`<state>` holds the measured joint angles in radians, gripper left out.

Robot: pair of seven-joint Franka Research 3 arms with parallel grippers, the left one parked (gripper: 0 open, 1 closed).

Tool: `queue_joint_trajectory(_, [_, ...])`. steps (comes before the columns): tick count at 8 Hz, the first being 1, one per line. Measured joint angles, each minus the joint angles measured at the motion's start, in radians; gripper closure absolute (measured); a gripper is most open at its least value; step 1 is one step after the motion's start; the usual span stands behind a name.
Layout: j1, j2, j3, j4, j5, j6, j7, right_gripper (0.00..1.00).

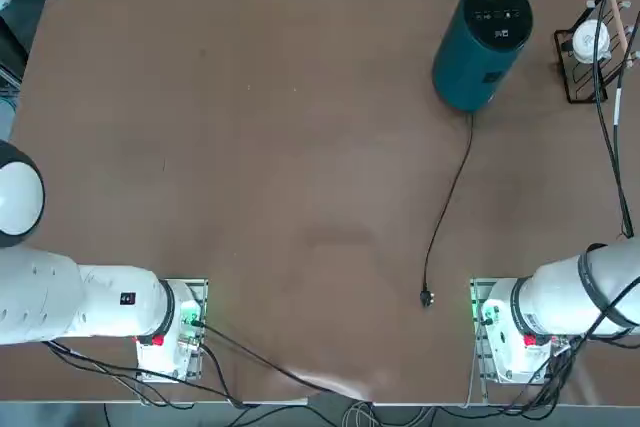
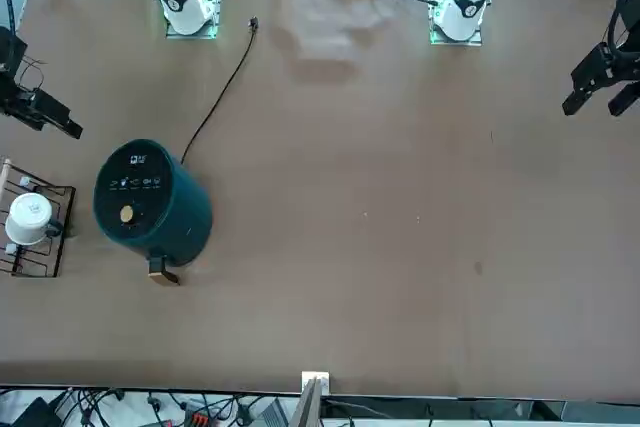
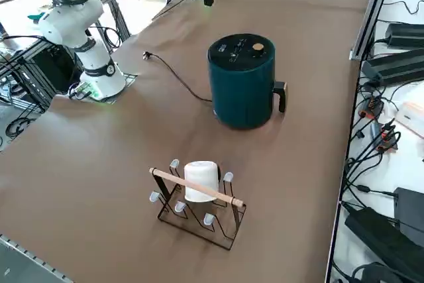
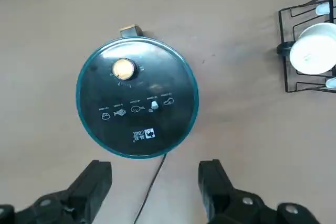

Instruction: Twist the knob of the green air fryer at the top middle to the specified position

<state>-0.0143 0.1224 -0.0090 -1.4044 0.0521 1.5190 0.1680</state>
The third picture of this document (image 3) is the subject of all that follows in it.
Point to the teal green object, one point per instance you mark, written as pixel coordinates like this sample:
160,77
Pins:
36,17

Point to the white box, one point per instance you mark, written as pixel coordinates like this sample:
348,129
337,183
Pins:
412,114

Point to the black knob with wooden top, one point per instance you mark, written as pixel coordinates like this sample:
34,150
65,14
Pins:
257,47

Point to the long black power adapter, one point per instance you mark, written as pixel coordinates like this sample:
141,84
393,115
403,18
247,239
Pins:
394,67
371,226

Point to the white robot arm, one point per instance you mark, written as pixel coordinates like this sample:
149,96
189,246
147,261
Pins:
66,24

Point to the dark green air fryer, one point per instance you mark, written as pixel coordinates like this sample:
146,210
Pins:
242,97

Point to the orange and black connector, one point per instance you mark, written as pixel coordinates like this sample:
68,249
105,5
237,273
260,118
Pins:
371,107
387,137

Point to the black control box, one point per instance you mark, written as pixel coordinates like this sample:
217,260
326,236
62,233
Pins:
56,64

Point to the grey aluminium rail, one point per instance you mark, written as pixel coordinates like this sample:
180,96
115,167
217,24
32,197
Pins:
26,253

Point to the white cup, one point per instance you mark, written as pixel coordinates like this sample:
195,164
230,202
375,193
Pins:
202,177

